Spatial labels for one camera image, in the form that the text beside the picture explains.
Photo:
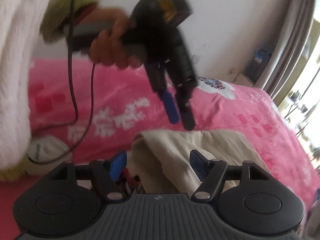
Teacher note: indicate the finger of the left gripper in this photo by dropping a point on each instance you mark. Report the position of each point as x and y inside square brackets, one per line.
[170, 107]
[185, 109]

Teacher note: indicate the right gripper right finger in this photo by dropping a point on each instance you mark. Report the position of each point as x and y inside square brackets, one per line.
[211, 174]

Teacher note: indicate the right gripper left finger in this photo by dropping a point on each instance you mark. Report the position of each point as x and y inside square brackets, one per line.
[105, 173]

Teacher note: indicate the folding table with items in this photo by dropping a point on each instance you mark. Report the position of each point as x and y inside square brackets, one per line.
[298, 114]

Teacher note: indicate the left hand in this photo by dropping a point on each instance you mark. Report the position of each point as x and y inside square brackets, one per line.
[107, 48]

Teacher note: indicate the white low cabinet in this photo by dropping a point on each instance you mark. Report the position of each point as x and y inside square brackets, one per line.
[242, 80]

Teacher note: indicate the white round puck device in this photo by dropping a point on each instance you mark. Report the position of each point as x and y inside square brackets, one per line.
[48, 150]

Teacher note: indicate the dark blue box device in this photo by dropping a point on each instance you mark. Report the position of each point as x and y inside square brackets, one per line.
[257, 65]

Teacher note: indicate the grey beige curtain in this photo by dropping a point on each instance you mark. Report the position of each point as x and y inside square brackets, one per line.
[289, 47]

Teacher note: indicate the white fleece left sleeve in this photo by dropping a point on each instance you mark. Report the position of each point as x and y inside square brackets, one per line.
[22, 22]

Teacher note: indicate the white wall socket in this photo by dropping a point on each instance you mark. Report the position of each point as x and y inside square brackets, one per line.
[232, 71]

